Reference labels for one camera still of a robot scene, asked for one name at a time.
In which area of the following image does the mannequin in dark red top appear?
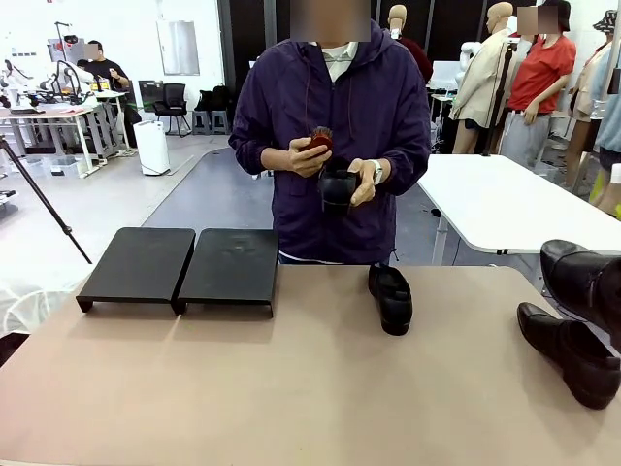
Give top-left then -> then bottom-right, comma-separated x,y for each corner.
386,4 -> 434,86

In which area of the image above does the white mesh cover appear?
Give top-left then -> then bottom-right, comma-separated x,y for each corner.
0,275 -> 84,341

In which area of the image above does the person in red t-shirt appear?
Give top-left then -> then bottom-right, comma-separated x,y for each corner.
502,0 -> 579,171

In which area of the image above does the person's left hand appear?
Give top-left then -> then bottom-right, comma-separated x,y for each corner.
347,158 -> 378,209

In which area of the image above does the mannequin in beige jacket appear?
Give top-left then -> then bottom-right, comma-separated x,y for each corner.
446,1 -> 519,156

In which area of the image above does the white side table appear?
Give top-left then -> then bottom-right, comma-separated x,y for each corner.
415,153 -> 621,295

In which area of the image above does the person's left forearm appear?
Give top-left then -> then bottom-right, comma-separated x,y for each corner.
376,140 -> 432,196

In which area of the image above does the black camera tripod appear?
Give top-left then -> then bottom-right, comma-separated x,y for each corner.
0,135 -> 93,266

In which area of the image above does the person in purple jacket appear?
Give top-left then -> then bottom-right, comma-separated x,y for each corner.
227,18 -> 433,266

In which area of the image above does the grey wall cabinet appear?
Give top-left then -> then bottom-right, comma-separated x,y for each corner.
155,19 -> 202,77

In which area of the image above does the black metal shoe stand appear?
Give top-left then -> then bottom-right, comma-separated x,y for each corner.
170,227 -> 281,319
75,226 -> 197,316

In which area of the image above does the black stand pole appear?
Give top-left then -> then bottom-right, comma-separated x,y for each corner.
482,42 -> 516,157

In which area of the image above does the black office chair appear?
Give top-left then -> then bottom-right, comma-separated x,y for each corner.
153,83 -> 192,138

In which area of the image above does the brown shoe brush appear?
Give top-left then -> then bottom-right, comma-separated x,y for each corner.
299,124 -> 335,155

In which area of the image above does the black backpack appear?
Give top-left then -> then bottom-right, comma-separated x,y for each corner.
194,83 -> 233,113

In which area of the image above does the person's right hand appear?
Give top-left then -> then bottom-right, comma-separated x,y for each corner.
288,137 -> 332,179

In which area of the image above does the person's right forearm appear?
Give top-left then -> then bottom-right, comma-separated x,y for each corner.
228,128 -> 292,176

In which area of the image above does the white humanoid robot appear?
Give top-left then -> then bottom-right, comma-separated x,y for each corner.
457,40 -> 482,84

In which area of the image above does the man in black shirt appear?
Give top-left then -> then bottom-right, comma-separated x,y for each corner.
76,40 -> 143,150

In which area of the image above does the black buckled dress shoe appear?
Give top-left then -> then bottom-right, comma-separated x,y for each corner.
539,238 -> 621,351
515,301 -> 621,412

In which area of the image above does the translucent storage box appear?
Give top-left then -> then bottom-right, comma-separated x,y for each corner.
45,153 -> 82,180

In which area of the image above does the white air purifier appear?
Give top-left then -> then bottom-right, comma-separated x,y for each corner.
132,120 -> 172,177

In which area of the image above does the mannequin with bucket hat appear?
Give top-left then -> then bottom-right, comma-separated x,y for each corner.
565,8 -> 621,215

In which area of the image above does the black chunky loafer shoe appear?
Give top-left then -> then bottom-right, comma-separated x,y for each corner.
367,263 -> 414,337
317,155 -> 363,215

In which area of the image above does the white lab workbench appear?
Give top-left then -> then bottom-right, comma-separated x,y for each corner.
0,89 -> 130,179

